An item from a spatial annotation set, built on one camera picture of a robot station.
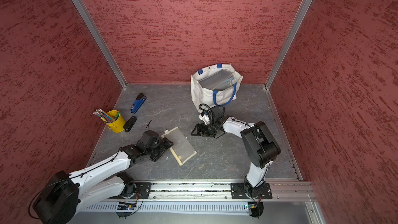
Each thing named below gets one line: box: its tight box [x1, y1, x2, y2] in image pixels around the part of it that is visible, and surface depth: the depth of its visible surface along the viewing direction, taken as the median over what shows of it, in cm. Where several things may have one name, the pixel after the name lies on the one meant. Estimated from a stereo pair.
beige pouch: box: [161, 126, 198, 166], surface depth 91 cm
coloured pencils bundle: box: [92, 108, 115, 123], surface depth 87 cm
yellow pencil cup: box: [103, 109, 126, 133], surface depth 92 cm
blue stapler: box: [130, 92, 147, 114], surface depth 109 cm
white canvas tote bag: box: [190, 63, 244, 113], surface depth 102 cm
